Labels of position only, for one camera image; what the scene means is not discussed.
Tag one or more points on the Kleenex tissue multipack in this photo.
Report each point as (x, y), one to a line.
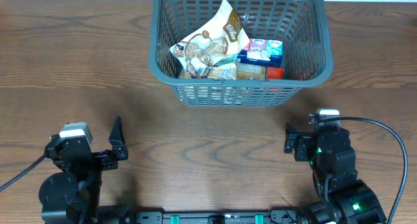
(262, 52)

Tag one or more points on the grey plastic basket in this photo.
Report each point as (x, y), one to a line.
(300, 24)

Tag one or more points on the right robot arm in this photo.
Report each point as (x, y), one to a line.
(343, 197)

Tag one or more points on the teal snack packet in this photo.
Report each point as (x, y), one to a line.
(219, 59)

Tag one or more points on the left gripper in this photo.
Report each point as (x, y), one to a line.
(109, 161)

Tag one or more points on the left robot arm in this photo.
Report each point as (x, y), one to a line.
(73, 194)

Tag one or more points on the PanTree snack bag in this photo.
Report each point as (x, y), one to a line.
(224, 33)

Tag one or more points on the orange pasta packet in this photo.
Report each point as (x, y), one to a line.
(253, 71)

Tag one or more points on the cream snack pouch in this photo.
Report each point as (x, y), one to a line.
(225, 71)

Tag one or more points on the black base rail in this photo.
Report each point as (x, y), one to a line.
(211, 217)

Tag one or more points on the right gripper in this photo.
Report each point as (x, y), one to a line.
(301, 145)

